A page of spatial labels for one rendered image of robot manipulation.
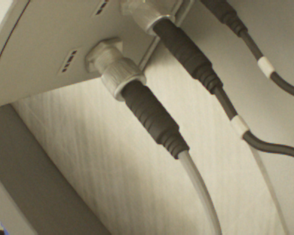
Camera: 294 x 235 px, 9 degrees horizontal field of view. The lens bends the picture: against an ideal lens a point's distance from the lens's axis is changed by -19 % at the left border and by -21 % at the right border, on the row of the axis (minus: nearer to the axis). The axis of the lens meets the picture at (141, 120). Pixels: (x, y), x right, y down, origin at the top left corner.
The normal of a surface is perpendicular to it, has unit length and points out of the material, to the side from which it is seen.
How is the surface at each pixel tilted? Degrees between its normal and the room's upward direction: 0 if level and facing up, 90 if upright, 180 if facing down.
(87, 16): 132
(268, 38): 90
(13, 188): 40
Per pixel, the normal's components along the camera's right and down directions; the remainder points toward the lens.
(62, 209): 0.40, -0.67
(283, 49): -0.74, 0.17
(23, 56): 0.55, 0.70
